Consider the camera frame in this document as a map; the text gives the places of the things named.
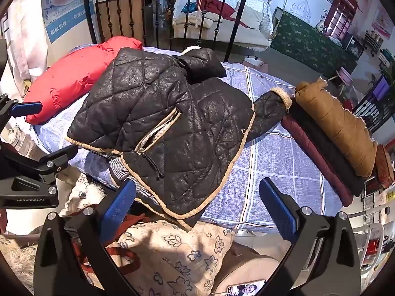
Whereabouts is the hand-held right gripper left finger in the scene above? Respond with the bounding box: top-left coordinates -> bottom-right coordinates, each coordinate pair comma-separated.
33,179 -> 138,296

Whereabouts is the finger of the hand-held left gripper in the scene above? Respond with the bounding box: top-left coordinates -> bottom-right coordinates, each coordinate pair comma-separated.
0,94 -> 43,130
0,143 -> 79,182

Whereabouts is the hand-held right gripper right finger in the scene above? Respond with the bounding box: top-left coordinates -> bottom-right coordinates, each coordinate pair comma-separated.
258,177 -> 361,296

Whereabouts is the black quilted jacket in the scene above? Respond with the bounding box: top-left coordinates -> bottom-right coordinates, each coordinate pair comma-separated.
66,46 -> 293,232

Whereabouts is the blue plaid bedsheet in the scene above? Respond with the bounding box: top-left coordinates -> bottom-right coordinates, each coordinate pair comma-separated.
32,46 -> 343,232

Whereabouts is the red down jacket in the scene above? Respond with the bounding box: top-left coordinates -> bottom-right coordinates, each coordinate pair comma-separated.
23,36 -> 144,125

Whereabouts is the maroon folded garment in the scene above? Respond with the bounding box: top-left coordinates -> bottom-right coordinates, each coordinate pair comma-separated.
281,114 -> 354,207

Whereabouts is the beige round stool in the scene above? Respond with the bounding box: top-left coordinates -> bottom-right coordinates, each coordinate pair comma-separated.
213,240 -> 281,296

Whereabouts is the beige floral cloth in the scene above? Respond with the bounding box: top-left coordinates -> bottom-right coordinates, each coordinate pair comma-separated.
59,173 -> 238,296

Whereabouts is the black folded garment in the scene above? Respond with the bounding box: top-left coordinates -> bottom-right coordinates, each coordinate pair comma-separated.
290,99 -> 368,196

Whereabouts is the smartphone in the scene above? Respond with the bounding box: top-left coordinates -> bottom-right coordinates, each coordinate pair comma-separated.
226,279 -> 267,296

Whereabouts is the tan folded jacket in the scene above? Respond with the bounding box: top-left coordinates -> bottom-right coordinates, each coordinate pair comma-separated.
295,78 -> 378,179

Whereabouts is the red patterned box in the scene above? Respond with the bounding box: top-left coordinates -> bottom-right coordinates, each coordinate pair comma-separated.
375,144 -> 395,189

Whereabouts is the wooden panel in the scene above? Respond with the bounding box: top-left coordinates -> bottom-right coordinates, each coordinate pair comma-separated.
95,0 -> 145,45

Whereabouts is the black metal rack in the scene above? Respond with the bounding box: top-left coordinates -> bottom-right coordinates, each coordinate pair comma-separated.
352,74 -> 395,133

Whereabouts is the pink stool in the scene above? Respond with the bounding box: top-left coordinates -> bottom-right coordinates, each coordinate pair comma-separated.
335,67 -> 354,94

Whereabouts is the green floral table cover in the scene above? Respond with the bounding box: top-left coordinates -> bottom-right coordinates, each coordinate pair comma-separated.
271,6 -> 358,79

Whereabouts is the white covered bed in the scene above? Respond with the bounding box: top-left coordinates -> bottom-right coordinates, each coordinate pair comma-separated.
172,0 -> 274,51

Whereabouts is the red phone booth cabinet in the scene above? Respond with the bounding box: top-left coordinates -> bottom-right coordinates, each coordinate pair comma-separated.
322,0 -> 360,40

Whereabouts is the dark red garment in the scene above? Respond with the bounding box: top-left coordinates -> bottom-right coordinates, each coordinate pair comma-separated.
196,0 -> 247,28

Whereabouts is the wall poster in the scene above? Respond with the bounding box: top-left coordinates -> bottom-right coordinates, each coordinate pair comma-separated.
40,0 -> 96,44

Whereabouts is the black iron bed frame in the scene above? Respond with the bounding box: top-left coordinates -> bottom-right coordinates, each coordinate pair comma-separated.
81,0 -> 255,64

